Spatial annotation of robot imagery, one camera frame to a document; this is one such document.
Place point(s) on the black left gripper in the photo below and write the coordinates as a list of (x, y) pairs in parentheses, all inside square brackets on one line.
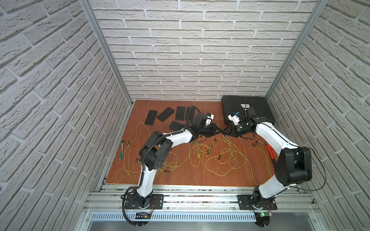
[(212, 128)]

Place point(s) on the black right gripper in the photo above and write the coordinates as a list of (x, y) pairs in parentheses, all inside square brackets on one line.
[(232, 131)]

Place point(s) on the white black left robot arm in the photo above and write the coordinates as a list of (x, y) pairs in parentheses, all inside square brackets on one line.
[(155, 151)]

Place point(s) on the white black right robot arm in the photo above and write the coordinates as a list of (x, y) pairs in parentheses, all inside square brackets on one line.
[(294, 163)]

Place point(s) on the black plastic tool case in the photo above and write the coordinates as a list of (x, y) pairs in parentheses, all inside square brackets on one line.
[(256, 106)]

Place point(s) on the dark phone near case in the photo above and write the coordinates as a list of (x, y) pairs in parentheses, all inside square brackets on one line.
[(190, 112)]

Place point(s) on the black phone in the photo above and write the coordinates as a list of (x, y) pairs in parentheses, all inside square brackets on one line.
[(165, 114), (151, 117)]

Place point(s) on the black phone far left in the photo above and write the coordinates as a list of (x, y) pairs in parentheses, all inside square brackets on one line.
[(151, 117)]

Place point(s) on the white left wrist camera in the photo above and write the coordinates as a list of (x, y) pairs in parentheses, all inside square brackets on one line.
[(209, 119)]

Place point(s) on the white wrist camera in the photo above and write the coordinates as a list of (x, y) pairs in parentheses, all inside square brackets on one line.
[(235, 118), (209, 119)]

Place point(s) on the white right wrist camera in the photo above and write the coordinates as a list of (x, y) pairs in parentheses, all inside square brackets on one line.
[(235, 118)]

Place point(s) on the red handle tool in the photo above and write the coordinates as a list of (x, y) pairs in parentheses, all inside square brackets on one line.
[(271, 154)]

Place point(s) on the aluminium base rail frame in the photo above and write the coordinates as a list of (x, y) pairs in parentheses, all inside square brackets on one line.
[(200, 204)]

